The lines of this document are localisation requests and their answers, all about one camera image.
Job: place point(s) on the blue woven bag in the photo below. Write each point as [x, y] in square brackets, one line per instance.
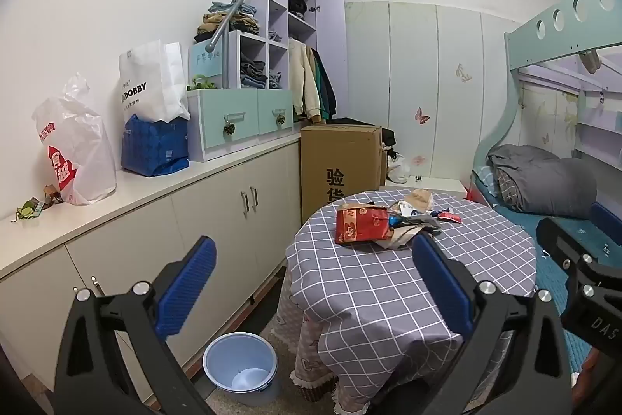
[155, 147]

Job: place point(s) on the cream jacket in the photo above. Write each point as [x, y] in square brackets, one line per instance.
[303, 74]

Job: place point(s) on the cream butterfly sticker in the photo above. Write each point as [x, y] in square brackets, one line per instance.
[464, 72]

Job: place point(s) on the small red wrapper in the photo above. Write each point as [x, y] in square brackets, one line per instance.
[449, 217]

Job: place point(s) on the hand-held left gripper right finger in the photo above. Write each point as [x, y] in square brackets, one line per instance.
[442, 286]

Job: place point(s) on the white paper shopping bag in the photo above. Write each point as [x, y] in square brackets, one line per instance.
[146, 79]

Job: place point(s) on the blue plastic bin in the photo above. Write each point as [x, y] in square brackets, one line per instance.
[252, 352]

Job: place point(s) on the brown dotted cloth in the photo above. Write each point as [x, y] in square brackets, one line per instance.
[316, 390]

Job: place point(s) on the teal bed sheet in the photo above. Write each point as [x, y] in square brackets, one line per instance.
[520, 220]

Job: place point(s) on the brown paper sheet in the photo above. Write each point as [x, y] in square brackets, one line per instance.
[398, 241]

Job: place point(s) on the silver wrapper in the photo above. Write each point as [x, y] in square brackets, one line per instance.
[425, 223]

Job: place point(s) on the small teal drawer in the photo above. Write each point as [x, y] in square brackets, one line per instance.
[274, 108]

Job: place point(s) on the black cloth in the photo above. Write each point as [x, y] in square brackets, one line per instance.
[388, 137]

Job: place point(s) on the red basket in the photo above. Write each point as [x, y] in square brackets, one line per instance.
[470, 192]

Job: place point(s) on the large teal drawer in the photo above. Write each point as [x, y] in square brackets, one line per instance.
[228, 113]

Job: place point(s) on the teal bunk bed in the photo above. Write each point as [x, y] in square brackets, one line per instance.
[559, 26]

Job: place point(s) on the white wardrobe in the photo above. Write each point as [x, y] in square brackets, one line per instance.
[413, 55]

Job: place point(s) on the green plant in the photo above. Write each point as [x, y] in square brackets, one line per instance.
[201, 82]

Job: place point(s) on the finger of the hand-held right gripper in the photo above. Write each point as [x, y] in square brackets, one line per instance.
[607, 218]
[559, 237]

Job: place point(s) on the pink butterfly sticker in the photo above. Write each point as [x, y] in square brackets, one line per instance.
[422, 116]

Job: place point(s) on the tall cardboard box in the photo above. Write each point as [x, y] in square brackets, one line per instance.
[340, 162]

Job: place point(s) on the brown wrapper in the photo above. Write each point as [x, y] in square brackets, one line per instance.
[51, 196]

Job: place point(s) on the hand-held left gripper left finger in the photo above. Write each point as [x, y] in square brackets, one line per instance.
[187, 286]

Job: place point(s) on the green jacket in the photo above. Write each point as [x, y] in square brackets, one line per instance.
[321, 74]

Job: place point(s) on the tan paper bag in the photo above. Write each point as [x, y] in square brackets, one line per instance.
[419, 200]

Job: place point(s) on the grey checked tablecloth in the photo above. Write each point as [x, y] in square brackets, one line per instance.
[369, 283]

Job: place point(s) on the red kraft paper bag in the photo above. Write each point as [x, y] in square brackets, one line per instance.
[362, 225]

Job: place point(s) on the pile of folded clothes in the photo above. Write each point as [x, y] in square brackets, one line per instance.
[223, 23]

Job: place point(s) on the black jacket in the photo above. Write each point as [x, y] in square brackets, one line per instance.
[330, 96]

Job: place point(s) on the grey quilt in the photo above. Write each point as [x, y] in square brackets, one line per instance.
[549, 181]

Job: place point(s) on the white low cabinet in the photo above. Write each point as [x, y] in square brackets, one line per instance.
[146, 240]

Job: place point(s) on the blue white snack wrapper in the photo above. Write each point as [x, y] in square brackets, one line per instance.
[407, 210]

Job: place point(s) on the white red-print plastic bag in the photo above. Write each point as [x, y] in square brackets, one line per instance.
[77, 152]

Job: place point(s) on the green wrapper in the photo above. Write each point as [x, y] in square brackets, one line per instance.
[29, 210]

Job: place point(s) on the folded jeans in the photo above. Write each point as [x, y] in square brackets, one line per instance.
[252, 74]

